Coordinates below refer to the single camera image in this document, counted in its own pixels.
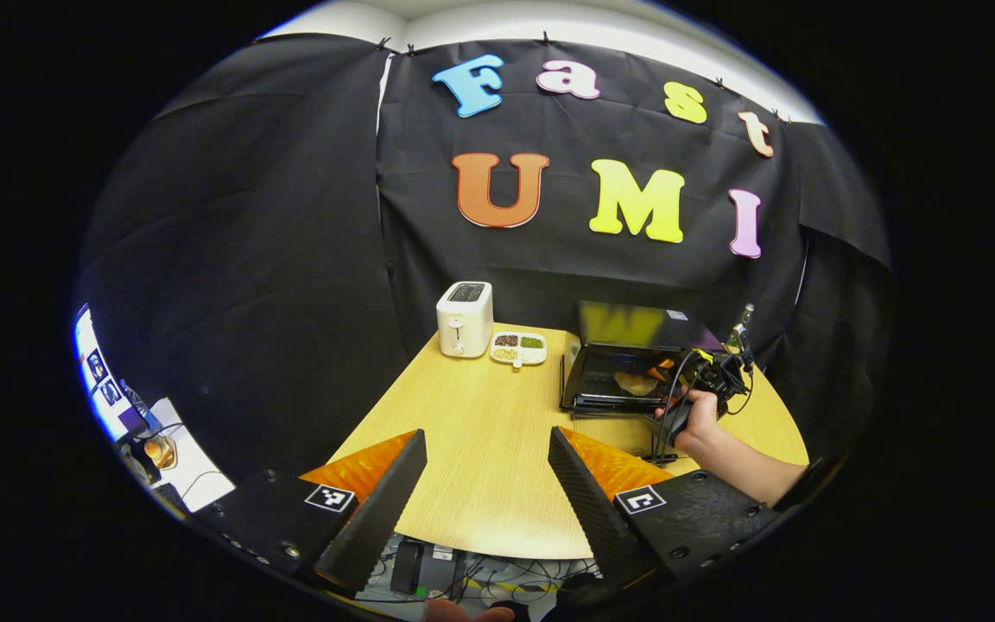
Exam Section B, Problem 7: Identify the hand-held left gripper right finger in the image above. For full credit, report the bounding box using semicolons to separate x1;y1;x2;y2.
547;426;782;597

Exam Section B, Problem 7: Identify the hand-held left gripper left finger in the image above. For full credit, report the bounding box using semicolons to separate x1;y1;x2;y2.
195;428;429;597

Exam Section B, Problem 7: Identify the golden croissant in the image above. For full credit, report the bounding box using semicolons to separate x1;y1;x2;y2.
614;370;661;398

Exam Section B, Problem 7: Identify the black electric oven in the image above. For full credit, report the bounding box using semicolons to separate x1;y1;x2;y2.
556;299;727;422

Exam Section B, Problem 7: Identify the green glass bottle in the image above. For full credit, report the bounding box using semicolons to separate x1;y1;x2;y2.
726;302;756;355

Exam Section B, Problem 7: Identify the black power supply box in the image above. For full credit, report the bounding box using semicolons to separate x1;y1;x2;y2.
390;537;426;597

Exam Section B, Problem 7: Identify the white divided snack plate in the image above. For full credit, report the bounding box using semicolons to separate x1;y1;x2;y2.
489;332;548;371

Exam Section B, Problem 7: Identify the white side table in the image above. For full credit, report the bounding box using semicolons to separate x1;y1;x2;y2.
117;397;235;515

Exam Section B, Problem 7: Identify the white toaster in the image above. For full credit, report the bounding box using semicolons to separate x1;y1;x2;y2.
436;282;494;359

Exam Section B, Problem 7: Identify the black backdrop cloth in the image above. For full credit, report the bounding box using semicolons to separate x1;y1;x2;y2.
79;33;891;485

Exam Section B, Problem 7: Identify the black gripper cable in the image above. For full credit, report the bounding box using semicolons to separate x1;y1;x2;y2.
649;348;697;467

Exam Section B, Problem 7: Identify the white wall poster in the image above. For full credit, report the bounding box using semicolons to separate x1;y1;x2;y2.
74;304;153;441

